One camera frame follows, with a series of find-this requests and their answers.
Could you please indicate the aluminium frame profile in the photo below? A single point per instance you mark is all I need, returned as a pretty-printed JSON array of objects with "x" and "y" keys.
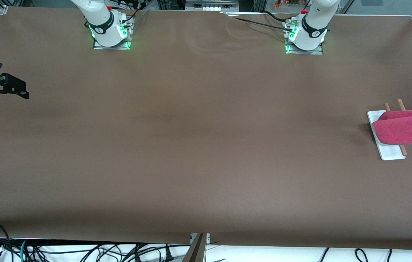
[{"x": 195, "y": 249}]

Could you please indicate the white power strip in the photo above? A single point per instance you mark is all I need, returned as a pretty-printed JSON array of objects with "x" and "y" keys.
[{"x": 211, "y": 5}]

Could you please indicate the black power plug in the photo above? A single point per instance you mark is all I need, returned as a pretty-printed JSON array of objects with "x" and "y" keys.
[{"x": 168, "y": 255}]

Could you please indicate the white rack base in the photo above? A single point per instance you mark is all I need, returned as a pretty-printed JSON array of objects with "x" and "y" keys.
[{"x": 388, "y": 152}]

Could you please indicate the pink and grey towel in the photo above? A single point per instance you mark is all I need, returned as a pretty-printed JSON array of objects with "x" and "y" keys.
[{"x": 406, "y": 127}]

